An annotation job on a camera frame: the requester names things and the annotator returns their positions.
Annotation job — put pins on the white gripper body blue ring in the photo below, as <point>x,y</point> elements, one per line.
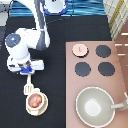
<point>29,67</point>

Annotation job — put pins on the cream toy spatula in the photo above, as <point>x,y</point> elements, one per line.
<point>28,87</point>

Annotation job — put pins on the cream round plate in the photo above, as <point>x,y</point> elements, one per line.
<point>42,110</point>

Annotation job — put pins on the pink pot lid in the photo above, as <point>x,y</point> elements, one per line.
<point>79,50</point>

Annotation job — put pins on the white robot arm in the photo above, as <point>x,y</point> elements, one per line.
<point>19,42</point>

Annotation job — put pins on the blue white robot base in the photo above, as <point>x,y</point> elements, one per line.
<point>55,7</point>

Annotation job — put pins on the black table mat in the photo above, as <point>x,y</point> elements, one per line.
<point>51,80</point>

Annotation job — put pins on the black burner lower left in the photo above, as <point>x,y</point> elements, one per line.
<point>82,69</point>

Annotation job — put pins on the black burner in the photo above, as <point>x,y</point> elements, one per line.
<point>106,69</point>
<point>82,69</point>
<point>103,51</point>

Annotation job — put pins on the pink toy stove board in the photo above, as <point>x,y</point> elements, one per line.
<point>114,84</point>

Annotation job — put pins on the black burner top right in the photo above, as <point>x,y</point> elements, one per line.
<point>103,51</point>

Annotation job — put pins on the large grey frying pan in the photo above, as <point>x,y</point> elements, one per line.
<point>96,108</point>

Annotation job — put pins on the black burner lower right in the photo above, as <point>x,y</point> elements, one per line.
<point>106,69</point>

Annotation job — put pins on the wooden slatted shelf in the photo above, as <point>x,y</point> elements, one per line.
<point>117,14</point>

